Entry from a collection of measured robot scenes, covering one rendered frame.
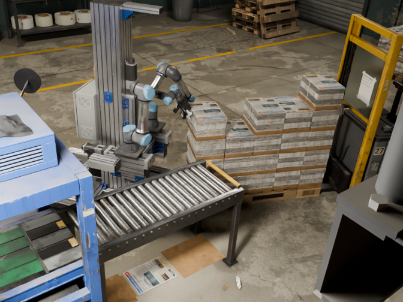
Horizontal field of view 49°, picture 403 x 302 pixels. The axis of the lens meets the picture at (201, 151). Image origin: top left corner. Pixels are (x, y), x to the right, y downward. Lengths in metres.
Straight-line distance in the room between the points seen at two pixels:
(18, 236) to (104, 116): 1.43
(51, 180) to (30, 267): 0.80
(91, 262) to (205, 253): 1.62
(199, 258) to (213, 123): 1.23
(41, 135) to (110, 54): 1.62
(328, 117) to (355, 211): 4.18
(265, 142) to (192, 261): 1.35
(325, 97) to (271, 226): 1.37
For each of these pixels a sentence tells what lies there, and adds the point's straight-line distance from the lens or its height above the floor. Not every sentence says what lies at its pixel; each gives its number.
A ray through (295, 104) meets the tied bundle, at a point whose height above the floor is 1.06.
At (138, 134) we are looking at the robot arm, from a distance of 3.78.
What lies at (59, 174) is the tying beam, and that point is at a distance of 2.43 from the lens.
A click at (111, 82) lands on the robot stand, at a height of 1.37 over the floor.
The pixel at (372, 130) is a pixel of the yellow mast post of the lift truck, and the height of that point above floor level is 0.91.
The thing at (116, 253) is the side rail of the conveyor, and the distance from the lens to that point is 3.12.
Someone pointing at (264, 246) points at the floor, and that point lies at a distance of 4.31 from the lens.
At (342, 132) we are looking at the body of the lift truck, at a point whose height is 0.54.
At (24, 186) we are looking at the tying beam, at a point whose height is 1.55.
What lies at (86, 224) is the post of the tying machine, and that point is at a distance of 2.56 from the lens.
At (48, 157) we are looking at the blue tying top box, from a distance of 2.45.
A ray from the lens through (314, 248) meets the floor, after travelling 4.42.
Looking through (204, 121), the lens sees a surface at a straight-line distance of 4.03.
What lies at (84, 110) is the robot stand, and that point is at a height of 1.07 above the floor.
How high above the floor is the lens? 2.89
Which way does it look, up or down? 31 degrees down
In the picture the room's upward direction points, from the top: 4 degrees clockwise
